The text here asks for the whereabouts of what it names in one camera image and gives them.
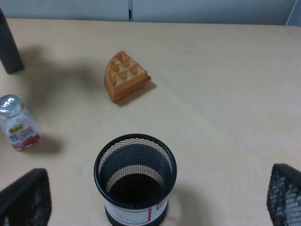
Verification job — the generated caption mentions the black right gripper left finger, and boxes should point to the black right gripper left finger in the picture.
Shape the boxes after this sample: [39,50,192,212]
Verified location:
[0,168,52,226]

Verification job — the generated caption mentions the black mesh pen holder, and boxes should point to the black mesh pen holder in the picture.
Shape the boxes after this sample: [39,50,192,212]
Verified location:
[94,134,177,226]

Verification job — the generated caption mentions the small silver-capped candy bottle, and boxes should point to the small silver-capped candy bottle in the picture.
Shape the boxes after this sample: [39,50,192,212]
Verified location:
[0,95,41,150]

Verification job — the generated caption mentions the black Mentholatum pump bottle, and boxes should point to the black Mentholatum pump bottle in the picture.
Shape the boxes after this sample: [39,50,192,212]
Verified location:
[0,9,24,74]

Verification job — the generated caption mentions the orange waffle piece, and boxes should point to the orange waffle piece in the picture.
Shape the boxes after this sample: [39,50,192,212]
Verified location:
[104,51,151,103]

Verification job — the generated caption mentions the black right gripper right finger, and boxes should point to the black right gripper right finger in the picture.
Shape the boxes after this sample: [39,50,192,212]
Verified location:
[267,163,301,226]

